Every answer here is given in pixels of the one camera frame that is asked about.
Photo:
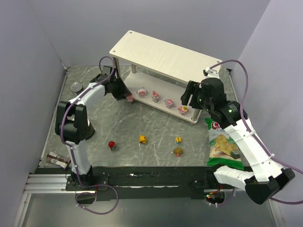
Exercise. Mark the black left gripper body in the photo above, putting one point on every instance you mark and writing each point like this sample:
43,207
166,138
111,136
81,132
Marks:
120,89

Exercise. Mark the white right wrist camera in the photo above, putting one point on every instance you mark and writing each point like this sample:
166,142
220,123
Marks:
210,73

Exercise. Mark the aluminium frame rail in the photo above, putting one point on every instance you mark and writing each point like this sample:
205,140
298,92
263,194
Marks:
48,183

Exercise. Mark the red cherry toy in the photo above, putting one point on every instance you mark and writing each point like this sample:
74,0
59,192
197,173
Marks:
112,145

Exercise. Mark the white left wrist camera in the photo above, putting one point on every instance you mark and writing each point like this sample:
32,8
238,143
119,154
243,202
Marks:
106,71

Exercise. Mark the small yellow blue toy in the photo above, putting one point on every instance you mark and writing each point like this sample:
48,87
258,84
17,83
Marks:
178,140

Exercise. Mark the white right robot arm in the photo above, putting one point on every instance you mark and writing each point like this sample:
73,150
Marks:
267,177

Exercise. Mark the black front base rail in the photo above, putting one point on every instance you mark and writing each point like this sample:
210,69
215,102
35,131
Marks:
147,182

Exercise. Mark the pink toy with blue bows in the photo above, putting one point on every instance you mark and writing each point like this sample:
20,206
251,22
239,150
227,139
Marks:
169,103

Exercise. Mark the pink white toy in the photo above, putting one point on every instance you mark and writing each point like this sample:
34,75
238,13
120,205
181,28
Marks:
155,96
142,92

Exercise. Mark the brown snack packet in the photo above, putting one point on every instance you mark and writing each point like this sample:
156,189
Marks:
58,160

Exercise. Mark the two-tier white wooden shelf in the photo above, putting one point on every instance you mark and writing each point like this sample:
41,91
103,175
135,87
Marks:
166,59

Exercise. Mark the olive brown pink toy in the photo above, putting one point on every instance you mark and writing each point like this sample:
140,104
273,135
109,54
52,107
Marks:
178,152

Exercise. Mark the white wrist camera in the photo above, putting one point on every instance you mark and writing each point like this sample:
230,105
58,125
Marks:
210,73
106,71

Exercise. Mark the green cassava chips bag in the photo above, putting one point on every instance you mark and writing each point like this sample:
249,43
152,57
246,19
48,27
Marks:
223,149

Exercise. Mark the pink toy with green hat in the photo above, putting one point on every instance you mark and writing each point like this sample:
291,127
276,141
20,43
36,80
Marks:
183,110

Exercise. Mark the pink round toy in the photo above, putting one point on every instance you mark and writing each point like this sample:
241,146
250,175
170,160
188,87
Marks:
129,98

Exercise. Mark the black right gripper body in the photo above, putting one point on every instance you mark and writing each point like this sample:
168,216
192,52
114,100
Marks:
191,95

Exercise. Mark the yellow duck burger toy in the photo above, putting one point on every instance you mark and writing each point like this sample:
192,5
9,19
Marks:
142,139

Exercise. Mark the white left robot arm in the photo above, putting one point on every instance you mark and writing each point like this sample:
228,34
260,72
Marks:
72,124

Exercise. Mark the small dark metal can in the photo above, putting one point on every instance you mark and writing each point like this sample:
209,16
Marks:
76,88

